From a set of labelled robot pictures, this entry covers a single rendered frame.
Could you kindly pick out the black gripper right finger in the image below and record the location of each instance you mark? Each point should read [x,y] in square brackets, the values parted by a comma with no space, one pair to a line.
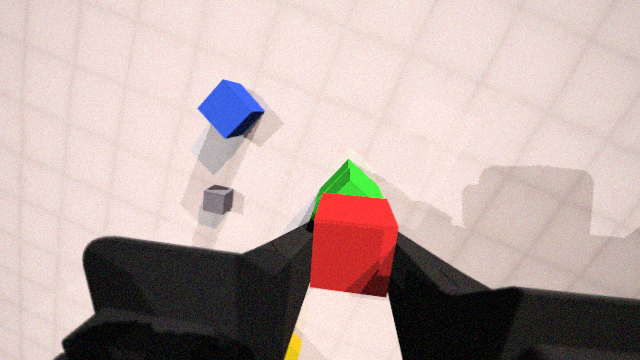
[441,313]

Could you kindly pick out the blue block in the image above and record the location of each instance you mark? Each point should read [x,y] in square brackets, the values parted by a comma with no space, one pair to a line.
[230,109]

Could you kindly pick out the dark green block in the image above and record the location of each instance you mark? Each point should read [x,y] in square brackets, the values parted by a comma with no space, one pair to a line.
[350,183]
[340,172]

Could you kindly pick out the red block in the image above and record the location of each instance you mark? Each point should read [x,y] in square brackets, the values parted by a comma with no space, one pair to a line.
[354,243]

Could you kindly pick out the yellow cube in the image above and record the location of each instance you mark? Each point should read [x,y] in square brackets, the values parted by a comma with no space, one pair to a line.
[293,348]

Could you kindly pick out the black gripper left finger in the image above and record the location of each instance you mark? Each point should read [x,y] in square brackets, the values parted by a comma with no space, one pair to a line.
[252,300]

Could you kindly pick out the grey cube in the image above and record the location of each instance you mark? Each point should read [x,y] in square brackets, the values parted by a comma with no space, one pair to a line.
[218,199]

